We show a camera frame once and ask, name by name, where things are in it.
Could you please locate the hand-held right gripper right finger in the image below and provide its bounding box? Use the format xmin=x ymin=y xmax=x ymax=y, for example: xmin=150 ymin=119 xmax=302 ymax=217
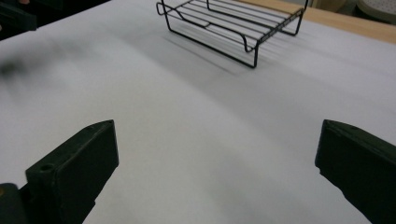
xmin=314 ymin=119 xmax=396 ymax=224

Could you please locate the white perforated chair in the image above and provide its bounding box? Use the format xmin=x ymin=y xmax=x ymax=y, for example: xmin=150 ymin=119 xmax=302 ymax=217
xmin=355 ymin=0 xmax=396 ymax=26

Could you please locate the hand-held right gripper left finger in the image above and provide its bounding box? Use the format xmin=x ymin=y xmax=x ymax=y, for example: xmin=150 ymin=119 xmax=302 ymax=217
xmin=19 ymin=119 xmax=120 ymax=224

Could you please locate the black wire rack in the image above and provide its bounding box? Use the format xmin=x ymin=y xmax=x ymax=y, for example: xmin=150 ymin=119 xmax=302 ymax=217
xmin=155 ymin=0 xmax=310 ymax=69

